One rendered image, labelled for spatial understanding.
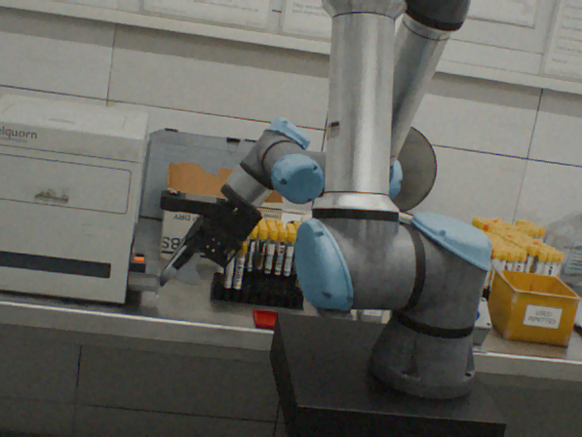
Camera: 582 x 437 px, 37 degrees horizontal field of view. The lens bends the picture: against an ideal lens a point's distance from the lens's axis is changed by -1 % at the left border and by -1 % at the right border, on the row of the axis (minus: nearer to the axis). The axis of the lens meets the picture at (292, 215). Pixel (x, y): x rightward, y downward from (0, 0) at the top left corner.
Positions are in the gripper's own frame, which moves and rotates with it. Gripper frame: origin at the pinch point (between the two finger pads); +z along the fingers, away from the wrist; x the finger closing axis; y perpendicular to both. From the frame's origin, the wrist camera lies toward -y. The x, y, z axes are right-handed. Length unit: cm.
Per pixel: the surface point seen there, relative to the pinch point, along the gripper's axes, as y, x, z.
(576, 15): 50, 58, -96
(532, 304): 58, -1, -37
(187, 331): 7.8, -8.4, 2.7
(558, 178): 75, 60, -63
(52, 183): -24.8, -4.5, -3.5
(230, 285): 12.0, 5.1, -4.8
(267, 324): 18.4, -7.2, -6.0
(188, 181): 1, 53, -7
